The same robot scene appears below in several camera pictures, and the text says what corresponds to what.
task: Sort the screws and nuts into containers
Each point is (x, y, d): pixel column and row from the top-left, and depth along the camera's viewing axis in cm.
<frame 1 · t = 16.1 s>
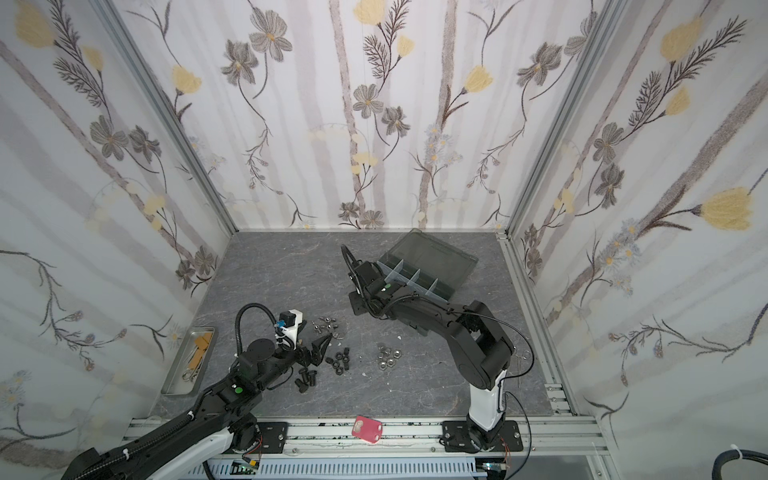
left hand: (320, 328, 80), fingers open
right hand: (360, 292, 89), fingers open
clear compartment organizer box: (427, 265, 108), point 4 cm above the table
metal tray with tools: (187, 375, 86), on the table
pile of black nuts: (340, 362, 89), on the table
pile of silver nuts: (387, 356, 90), on the table

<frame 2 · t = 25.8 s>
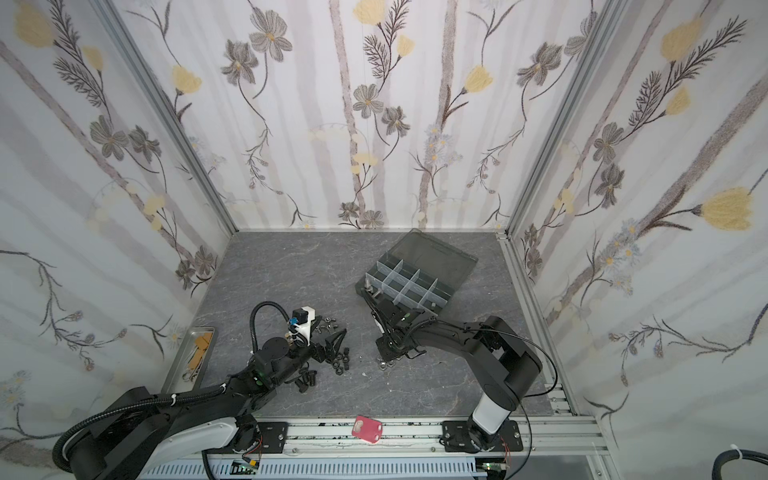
left hand: (334, 323, 81), fingers open
right hand: (387, 347, 88), fingers closed
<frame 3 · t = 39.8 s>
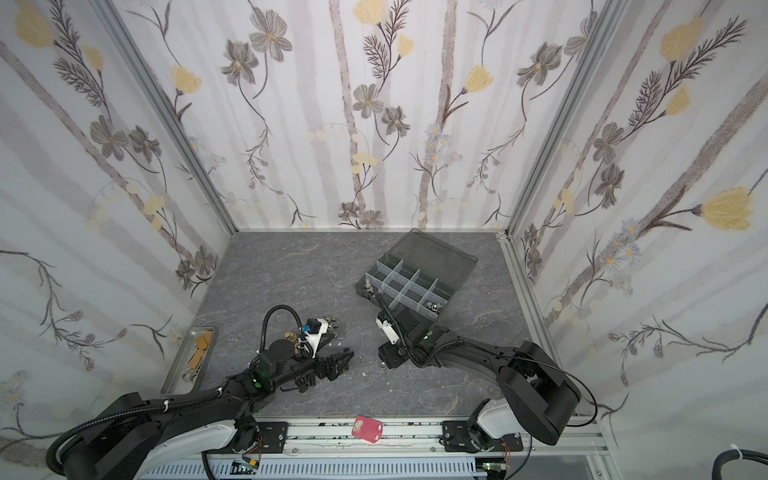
left hand: (344, 344, 80), fingers open
right hand: (387, 347, 85), fingers open
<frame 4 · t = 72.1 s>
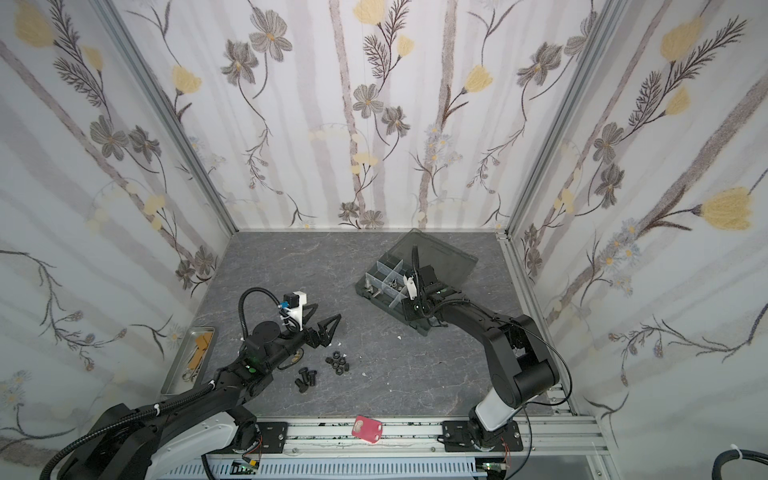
left hand: (330, 310, 80), fingers open
right hand: (409, 303, 91), fingers closed
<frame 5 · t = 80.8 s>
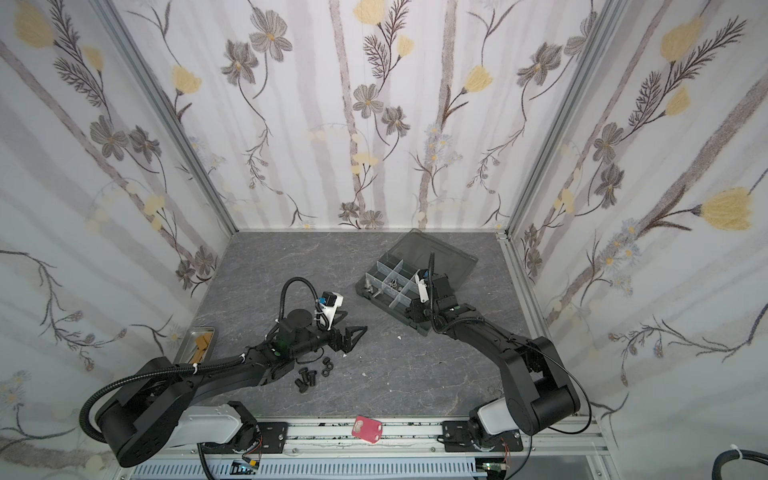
left hand: (358, 319, 82), fingers open
right hand: (417, 300, 90), fingers open
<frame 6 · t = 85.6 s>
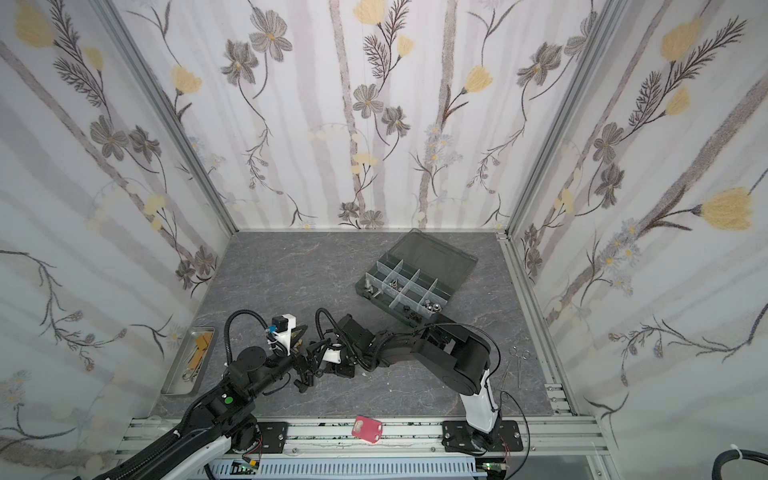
left hand: (319, 334, 78), fingers open
right hand: (326, 357, 86), fingers open
steel surgical scissors: (524, 355, 90), on the table
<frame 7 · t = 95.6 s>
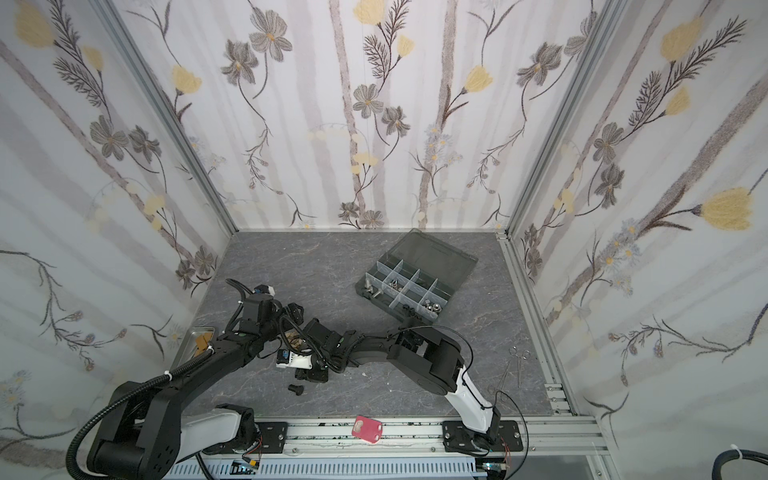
left hand: (296, 309, 90), fingers open
right hand: (300, 364, 84), fingers closed
